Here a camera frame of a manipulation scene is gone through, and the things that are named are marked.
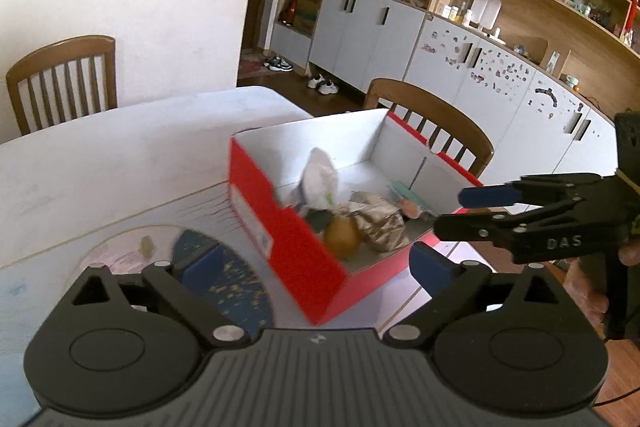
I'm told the silver foil snack bag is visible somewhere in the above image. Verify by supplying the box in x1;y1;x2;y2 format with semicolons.
344;191;409;254

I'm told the white plastic bag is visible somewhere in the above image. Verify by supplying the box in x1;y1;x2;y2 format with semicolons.
298;147;338;210

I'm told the white sneakers pair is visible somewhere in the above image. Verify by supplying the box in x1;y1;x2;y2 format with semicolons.
307;75;338;95

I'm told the orange round fruit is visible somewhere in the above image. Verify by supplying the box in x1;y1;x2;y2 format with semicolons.
323;216;361;260

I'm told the round patterned placemat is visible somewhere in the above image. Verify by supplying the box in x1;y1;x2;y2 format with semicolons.
68;225;276;338

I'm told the doormat rug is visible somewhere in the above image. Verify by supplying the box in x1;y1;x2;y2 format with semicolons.
238;53;270;80

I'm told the dark sneakers pair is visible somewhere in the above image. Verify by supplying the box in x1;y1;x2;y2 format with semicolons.
264;55;293;72

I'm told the wooden chair behind box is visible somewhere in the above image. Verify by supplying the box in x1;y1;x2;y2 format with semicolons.
363;78;495;178

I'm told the red and white cardboard box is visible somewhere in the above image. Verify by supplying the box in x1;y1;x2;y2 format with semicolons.
229;109;480;325

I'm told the wooden chair at left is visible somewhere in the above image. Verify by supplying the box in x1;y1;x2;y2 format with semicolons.
6;35;117;135

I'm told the person's hand on gripper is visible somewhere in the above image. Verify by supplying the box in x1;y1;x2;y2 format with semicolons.
563;237;640;326

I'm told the black snack packet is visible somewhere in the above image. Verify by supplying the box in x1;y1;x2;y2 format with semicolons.
304;209;334;234

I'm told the white sideboard cabinet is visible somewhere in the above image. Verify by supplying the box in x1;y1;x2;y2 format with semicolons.
270;0;617;184

